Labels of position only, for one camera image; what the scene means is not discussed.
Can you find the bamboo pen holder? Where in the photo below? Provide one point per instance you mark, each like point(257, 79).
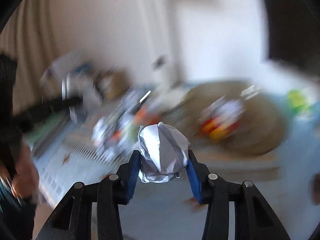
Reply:
point(113, 85)

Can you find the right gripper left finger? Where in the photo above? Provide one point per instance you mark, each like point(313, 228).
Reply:
point(71, 219)

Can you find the white desk lamp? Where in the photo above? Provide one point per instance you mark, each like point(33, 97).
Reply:
point(161, 65)

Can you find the left hand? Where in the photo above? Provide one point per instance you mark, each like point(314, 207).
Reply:
point(26, 181)

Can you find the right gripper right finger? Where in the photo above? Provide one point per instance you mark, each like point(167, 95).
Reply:
point(254, 217)

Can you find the patterned woven table mat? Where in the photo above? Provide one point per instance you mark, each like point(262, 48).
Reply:
point(164, 211)

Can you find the paper pile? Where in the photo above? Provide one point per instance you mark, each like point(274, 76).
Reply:
point(114, 133)

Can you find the white cat plush toy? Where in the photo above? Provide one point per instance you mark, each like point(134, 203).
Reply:
point(221, 119)

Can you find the gold ribbed bowl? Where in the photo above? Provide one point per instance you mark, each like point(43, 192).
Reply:
point(262, 129)

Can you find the white paper ball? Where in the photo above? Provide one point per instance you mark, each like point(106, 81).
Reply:
point(164, 151)

